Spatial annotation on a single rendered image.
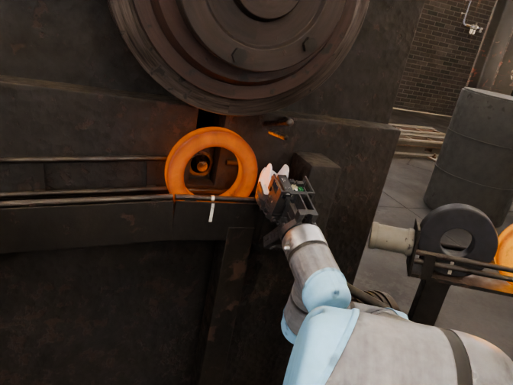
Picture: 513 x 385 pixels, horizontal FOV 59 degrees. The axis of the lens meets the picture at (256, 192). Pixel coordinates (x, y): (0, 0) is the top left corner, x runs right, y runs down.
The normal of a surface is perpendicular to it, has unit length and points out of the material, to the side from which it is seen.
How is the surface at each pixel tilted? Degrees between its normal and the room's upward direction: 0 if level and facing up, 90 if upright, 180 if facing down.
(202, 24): 90
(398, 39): 90
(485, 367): 23
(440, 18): 90
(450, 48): 90
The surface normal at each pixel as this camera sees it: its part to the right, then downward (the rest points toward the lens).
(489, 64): -0.92, -0.04
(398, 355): 0.15, -0.66
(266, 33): 0.33, 0.39
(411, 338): 0.18, -0.86
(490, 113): -0.61, 0.17
